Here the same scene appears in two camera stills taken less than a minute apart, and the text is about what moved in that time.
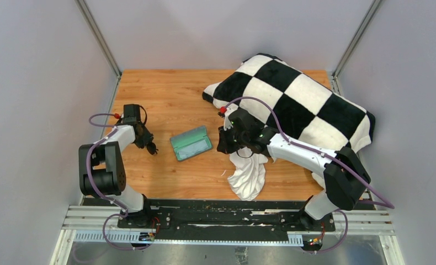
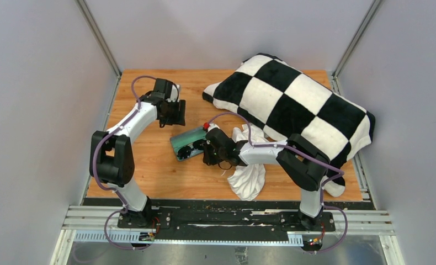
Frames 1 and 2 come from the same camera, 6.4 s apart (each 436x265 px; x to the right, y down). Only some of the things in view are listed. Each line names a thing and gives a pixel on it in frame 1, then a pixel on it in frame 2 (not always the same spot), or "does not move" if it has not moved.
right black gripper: (224, 146) to (207, 158)
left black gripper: (147, 138) to (179, 117)
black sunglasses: (151, 148) to (184, 152)
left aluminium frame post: (84, 9) does not move
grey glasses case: (191, 143) does not move
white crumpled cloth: (249, 176) does not move
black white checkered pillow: (279, 95) does not move
